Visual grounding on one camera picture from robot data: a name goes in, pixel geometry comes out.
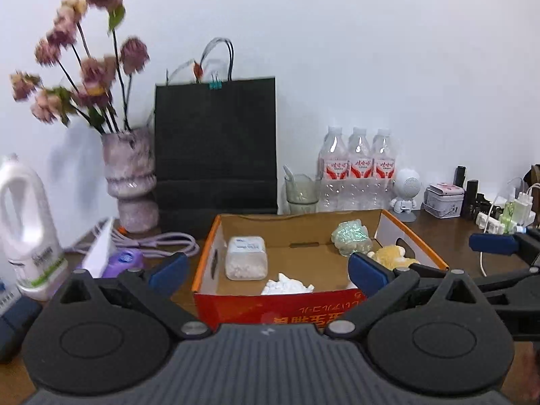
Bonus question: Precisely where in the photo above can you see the crumpled white tissue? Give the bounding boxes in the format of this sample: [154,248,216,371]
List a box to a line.
[260,273,315,296]

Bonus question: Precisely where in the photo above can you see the white power strip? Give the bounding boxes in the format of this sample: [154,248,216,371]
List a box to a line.
[476,213,507,235]

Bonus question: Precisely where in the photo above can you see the white charger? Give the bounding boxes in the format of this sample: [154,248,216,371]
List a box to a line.
[512,192,536,226]

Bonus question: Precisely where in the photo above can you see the dried pink flowers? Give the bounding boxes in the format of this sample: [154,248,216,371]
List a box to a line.
[9,0,150,136]

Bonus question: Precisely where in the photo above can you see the white detergent bottle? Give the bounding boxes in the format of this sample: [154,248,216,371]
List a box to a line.
[0,154,70,301]

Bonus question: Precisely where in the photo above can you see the red cardboard box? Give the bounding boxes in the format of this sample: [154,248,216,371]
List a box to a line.
[192,209,450,338]

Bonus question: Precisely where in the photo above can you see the white robot speaker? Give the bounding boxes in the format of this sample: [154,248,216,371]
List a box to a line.
[390,169,423,222]

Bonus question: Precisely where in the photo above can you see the clear water bottle red label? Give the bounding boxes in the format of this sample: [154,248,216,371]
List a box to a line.
[347,127,375,212]
[371,129,397,209]
[317,126,351,214]

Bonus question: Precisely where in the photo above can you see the dark blue pouch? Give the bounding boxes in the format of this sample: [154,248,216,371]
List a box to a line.
[0,295,43,363]

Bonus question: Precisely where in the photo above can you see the white plastic jar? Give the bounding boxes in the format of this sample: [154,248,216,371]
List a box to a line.
[225,236,269,281]

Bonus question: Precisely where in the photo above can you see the white cable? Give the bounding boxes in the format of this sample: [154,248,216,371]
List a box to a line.
[479,183,540,277]

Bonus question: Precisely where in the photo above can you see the purple tissue pack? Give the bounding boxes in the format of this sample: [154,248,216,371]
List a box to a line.
[102,250,145,278]

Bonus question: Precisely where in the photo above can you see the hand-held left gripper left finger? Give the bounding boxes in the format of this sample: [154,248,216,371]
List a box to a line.
[55,252,212,340]

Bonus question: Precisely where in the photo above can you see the green iridescent ball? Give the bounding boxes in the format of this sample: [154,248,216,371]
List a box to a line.
[331,218,374,257]

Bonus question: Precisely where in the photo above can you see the black paper bag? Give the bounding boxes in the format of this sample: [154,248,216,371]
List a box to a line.
[154,38,278,237]

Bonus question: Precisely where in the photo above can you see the tall black box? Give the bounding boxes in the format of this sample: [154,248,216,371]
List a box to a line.
[462,180,479,220]

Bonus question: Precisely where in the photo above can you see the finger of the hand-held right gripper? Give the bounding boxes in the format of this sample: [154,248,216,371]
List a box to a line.
[410,264,540,304]
[469,228,540,267]

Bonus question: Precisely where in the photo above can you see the mottled purple ceramic vase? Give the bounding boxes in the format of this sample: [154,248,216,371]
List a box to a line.
[101,129,160,234]

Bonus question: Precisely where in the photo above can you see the glass cup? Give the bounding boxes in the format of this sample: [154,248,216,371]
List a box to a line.
[284,174,321,216]

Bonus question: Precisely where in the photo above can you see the printed tin box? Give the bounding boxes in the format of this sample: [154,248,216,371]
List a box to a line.
[423,183,465,219]

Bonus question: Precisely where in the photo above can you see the yellow plush toy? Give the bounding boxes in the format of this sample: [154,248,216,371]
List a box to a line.
[366,245,420,270]

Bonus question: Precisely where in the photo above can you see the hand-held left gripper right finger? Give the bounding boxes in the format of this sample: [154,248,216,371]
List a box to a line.
[325,252,503,340]

